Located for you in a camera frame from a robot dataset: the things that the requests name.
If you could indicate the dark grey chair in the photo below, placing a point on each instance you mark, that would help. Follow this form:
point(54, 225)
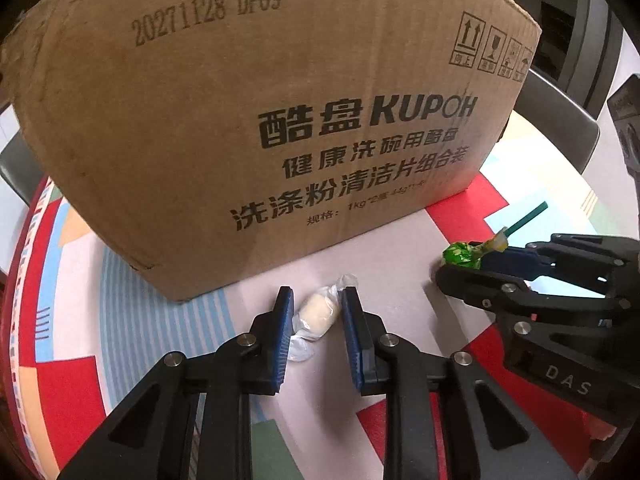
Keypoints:
point(555, 120)
point(20, 165)

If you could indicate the white candy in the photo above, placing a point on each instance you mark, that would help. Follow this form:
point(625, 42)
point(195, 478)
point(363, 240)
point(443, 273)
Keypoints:
point(317, 312)

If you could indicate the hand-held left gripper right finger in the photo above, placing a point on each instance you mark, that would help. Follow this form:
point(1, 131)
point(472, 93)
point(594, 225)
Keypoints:
point(352, 345)

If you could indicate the brown cardboard box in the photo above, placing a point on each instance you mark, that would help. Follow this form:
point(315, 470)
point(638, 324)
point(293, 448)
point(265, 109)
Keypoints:
point(200, 85)

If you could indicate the colourful patchwork tablecloth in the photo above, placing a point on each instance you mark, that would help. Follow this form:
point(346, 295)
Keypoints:
point(150, 360)

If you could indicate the green lollipop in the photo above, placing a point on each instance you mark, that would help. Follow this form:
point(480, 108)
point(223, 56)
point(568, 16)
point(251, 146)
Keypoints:
point(462, 255)

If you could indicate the dark cabinet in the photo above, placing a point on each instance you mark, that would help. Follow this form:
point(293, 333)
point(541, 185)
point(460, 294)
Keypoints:
point(560, 20)

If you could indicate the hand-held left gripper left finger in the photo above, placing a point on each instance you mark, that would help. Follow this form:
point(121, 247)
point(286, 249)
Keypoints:
point(281, 345)

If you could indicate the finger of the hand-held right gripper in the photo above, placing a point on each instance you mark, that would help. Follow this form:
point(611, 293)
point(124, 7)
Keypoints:
point(510, 260)
point(480, 290)

